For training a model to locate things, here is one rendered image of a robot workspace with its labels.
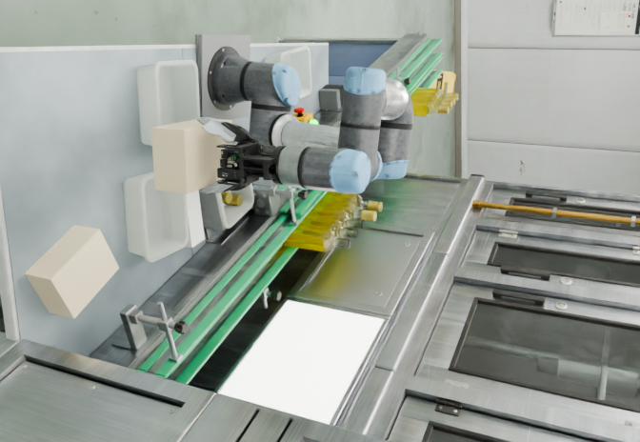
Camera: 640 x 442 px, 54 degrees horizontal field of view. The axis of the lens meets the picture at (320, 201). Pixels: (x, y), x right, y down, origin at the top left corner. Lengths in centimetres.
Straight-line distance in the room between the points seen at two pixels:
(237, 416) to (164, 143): 51
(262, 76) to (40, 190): 69
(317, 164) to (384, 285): 94
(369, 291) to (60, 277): 92
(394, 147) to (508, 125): 668
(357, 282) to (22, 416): 106
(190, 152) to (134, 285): 61
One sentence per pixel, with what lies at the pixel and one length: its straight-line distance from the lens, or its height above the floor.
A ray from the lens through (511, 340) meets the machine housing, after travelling 185.
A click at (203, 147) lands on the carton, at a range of 123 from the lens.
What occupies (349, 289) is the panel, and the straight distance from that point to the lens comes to 196.
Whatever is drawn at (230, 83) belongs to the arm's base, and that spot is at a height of 83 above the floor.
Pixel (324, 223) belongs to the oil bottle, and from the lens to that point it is 199.
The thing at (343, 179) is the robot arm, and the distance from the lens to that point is 106.
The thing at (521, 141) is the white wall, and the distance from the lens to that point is 824.
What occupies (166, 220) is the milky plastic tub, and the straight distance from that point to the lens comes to 176.
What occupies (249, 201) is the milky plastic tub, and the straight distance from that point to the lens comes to 197.
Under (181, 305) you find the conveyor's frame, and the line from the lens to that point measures 171.
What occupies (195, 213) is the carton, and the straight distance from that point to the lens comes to 178.
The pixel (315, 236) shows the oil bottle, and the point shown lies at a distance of 194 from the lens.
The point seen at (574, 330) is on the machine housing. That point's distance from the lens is 191.
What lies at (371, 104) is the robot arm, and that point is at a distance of 115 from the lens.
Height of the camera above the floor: 183
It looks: 24 degrees down
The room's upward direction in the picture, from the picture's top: 97 degrees clockwise
